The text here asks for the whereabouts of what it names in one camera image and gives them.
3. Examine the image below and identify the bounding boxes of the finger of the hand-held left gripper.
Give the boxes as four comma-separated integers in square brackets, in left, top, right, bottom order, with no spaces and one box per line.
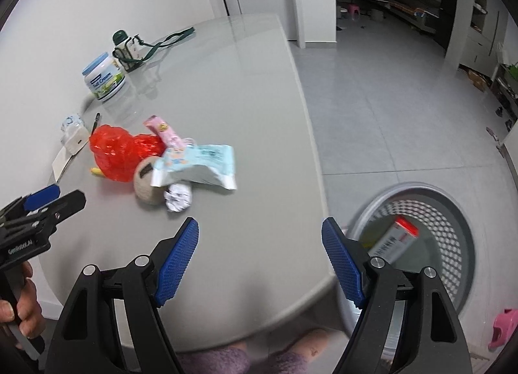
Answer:
[26,190,87,237]
[0,185,61,219]

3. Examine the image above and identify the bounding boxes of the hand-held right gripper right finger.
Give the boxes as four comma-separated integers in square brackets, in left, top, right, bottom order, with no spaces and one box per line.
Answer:
[321,217,474,374]

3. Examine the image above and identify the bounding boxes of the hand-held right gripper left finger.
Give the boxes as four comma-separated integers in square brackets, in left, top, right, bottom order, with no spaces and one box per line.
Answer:
[44,217,200,374]

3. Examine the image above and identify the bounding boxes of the silver white wrapper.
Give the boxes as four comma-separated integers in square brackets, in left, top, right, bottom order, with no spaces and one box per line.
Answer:
[163,181,193,213]

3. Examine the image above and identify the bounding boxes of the red plastic bag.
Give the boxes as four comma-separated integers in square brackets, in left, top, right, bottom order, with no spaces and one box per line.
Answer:
[89,124,166,184]

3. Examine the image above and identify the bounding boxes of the light blue wipes packet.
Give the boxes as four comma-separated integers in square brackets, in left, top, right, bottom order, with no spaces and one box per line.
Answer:
[150,143,237,191]

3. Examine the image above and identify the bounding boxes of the grey perforated waste bin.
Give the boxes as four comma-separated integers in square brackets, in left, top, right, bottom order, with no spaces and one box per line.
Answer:
[344,182,475,364]

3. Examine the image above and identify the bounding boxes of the pink snack wrapper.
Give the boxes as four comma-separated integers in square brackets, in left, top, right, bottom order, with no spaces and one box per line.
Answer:
[144,115,196,156]

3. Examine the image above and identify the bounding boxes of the person's left hand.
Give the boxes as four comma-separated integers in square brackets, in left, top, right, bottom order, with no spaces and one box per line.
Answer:
[0,263,43,338]

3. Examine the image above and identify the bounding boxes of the white paper sheet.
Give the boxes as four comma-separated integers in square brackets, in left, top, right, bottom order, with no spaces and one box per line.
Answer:
[52,147,75,181]

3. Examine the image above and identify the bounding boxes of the red and white carton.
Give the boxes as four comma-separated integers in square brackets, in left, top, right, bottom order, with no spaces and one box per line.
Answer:
[365,215,420,267]

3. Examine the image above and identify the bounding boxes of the clear plastic packet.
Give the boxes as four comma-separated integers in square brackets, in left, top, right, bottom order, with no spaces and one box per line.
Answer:
[61,114,84,134]

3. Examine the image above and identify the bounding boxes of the person's right leg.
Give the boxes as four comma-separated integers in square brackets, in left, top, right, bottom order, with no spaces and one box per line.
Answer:
[267,329,344,374]

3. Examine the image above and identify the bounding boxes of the person's leg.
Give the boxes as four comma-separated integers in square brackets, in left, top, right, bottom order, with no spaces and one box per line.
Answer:
[267,329,344,374]
[178,344,252,374]

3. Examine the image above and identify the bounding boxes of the person's left leg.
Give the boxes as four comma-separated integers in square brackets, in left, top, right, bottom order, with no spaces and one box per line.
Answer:
[178,344,252,374]

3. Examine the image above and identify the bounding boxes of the milk powder can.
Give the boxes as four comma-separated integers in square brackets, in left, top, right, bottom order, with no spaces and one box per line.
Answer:
[82,52,127,102]

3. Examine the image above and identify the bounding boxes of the pink plastic stool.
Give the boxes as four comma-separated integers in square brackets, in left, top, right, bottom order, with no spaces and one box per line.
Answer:
[488,308,518,351]

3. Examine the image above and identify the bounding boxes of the cardboard box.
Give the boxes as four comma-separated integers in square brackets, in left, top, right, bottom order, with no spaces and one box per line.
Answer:
[467,69,488,92]

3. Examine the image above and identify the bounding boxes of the shoe rack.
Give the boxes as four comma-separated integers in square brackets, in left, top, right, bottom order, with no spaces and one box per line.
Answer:
[491,62,518,124]

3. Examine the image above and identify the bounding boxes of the white cabinet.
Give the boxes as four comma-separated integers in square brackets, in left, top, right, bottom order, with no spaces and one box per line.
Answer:
[459,0,511,75]

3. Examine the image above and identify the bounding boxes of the dark tall door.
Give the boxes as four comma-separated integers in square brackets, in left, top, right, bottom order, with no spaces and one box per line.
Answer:
[437,0,460,51]

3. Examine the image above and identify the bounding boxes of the clear bottle with green strap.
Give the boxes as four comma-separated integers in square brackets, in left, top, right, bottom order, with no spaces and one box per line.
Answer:
[112,27,196,72]

